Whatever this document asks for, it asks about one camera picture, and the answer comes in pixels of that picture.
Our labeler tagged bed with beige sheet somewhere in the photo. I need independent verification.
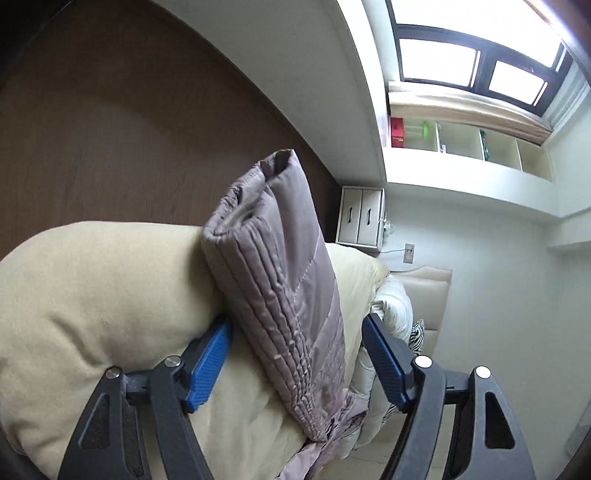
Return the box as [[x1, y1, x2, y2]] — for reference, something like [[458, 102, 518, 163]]
[[0, 222, 393, 480]]

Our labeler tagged mauve puffer jacket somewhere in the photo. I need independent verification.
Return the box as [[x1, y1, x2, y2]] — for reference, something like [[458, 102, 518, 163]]
[[201, 148, 370, 480]]

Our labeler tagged white duvet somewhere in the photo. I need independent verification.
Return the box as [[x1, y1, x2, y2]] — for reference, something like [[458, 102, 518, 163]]
[[353, 272, 414, 450]]

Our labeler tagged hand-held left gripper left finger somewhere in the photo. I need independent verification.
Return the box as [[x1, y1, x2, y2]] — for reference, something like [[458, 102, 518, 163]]
[[55, 318, 234, 480]]

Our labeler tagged white nightstand with drawers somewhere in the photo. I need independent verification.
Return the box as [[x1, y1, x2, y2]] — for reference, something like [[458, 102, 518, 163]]
[[336, 186, 386, 252]]

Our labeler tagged black framed window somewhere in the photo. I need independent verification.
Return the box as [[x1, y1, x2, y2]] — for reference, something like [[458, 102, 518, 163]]
[[385, 0, 573, 112]]

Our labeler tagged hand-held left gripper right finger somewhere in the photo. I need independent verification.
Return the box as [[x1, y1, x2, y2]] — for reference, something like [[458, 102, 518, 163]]
[[361, 313, 539, 480]]

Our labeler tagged white cubby shelf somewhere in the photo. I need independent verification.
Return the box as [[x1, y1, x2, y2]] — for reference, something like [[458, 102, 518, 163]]
[[381, 111, 555, 183]]

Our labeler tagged beige curtain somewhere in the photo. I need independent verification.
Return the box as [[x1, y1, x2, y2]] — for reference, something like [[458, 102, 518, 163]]
[[388, 83, 555, 144]]

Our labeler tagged zebra print pillow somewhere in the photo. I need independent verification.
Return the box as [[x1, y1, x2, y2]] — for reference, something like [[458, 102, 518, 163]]
[[383, 319, 426, 421]]

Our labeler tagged beige padded headboard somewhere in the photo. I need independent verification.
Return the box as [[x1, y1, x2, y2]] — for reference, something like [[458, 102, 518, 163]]
[[397, 265, 453, 365]]

